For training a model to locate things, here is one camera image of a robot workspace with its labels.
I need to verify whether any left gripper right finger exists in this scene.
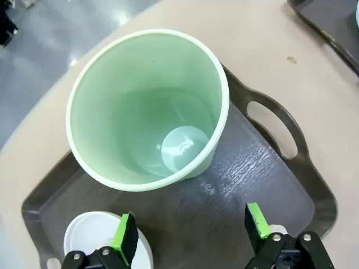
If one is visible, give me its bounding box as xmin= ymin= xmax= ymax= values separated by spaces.
xmin=244 ymin=202 xmax=336 ymax=269

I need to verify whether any white bowl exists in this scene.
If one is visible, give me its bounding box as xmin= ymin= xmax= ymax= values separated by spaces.
xmin=63 ymin=211 xmax=154 ymax=269

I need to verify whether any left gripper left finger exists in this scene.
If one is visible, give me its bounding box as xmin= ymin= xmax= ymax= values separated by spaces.
xmin=60 ymin=211 xmax=140 ymax=269

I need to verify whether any black floor equipment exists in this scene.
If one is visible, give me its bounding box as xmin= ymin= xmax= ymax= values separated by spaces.
xmin=0 ymin=0 xmax=19 ymax=47

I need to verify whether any pale green tall cup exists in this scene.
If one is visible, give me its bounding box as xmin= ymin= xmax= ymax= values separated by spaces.
xmin=66 ymin=29 xmax=231 ymax=193

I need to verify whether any dark brown handled tray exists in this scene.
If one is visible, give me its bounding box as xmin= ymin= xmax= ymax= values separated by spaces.
xmin=21 ymin=63 xmax=337 ymax=269
xmin=287 ymin=0 xmax=359 ymax=78

